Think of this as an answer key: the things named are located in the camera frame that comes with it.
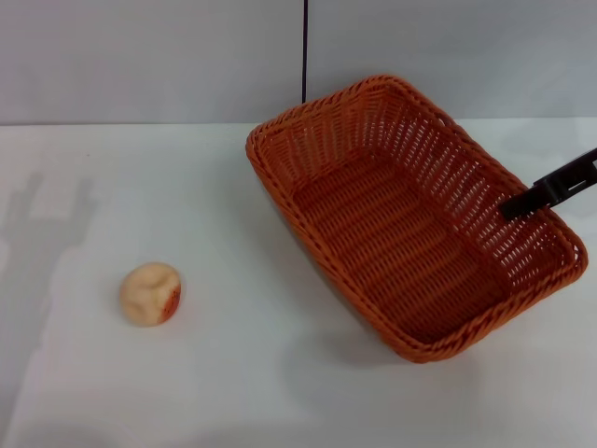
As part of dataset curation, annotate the orange woven wicker basket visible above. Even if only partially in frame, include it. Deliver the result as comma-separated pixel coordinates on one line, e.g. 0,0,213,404
243,73,588,365

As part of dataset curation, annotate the round beige bread bun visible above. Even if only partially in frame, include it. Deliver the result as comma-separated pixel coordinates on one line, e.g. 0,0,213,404
118,260,183,329

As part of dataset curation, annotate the black vertical wall strip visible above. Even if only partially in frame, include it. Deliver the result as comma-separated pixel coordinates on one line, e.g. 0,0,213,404
300,0,312,105

